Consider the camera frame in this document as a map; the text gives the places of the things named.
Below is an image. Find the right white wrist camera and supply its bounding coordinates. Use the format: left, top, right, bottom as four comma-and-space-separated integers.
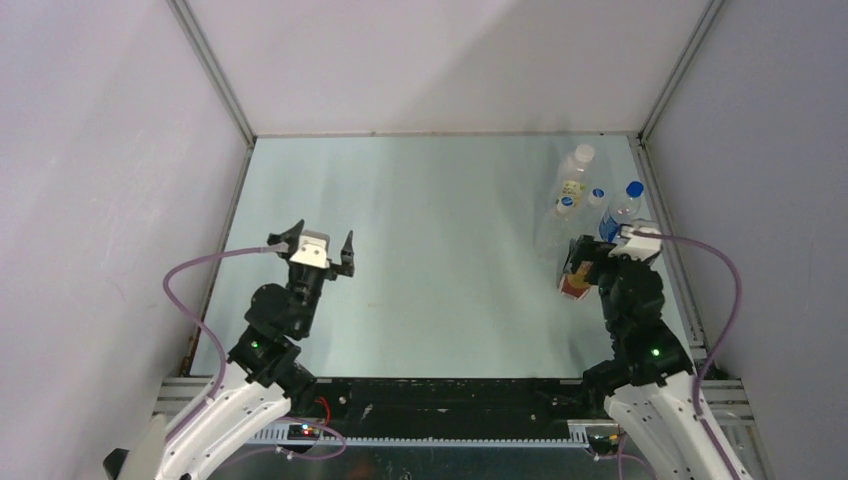
608, 221, 662, 262

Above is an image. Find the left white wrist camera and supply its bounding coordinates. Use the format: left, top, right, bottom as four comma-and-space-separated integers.
288, 230, 330, 269

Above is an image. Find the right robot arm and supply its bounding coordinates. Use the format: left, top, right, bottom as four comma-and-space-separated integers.
563, 229, 751, 479

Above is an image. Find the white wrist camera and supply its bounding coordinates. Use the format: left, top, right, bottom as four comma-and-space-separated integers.
288, 230, 330, 269
608, 221, 662, 262

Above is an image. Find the clear crushed plastic bottle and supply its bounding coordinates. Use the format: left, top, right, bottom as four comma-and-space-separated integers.
585, 188, 606, 224

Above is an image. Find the clear bottle yellow label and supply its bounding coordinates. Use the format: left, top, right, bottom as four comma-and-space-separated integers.
552, 144, 596, 207

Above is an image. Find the orange red label bottle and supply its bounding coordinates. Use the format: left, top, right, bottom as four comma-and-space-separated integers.
558, 261, 592, 300

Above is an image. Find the blue white bottle cap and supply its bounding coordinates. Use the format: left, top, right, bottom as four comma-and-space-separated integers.
588, 188, 605, 205

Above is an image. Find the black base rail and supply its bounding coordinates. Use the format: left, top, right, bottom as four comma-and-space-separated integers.
292, 377, 611, 441

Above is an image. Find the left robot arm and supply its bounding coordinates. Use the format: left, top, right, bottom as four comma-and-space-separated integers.
103, 221, 355, 479

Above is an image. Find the blue label water bottle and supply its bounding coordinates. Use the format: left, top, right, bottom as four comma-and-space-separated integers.
598, 181, 644, 242

